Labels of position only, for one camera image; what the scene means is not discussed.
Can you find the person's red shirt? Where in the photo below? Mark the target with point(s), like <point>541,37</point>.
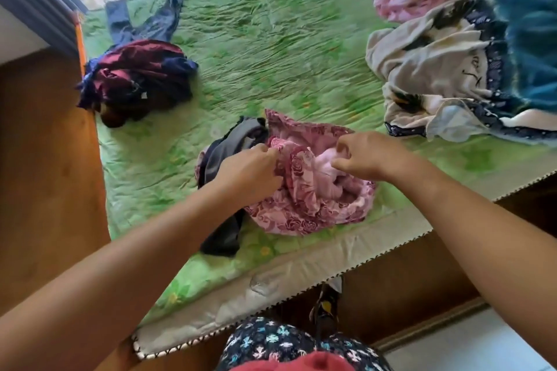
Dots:
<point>296,364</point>

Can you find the dark grey t-shirt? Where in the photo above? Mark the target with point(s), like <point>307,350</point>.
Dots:
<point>226,144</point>

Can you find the person's floral patterned trousers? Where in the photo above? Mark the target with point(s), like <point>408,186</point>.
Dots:
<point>270,338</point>

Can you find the blue shirt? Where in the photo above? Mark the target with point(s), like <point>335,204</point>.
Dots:
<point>178,65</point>

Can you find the green floral bedsheet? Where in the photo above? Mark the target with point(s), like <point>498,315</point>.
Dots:
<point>283,36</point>

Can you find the person's left hand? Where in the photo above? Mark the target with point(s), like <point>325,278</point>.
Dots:
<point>248,179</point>

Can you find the person's right hand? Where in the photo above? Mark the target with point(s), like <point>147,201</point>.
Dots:
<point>374,157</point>

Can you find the dark red shirt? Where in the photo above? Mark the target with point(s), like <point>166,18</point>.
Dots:
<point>135,57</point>

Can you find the teal plush blanket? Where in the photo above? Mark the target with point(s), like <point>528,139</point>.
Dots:
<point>531,36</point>

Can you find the pink floral jacket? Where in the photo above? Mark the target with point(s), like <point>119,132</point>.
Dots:
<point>304,210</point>

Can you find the person's left forearm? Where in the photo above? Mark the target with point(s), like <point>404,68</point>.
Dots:
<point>109,283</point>

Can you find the person's dark slipper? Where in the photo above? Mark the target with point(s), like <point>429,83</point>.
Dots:
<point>325,310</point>

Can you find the person's right forearm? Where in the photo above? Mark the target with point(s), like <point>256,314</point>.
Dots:
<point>487,244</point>

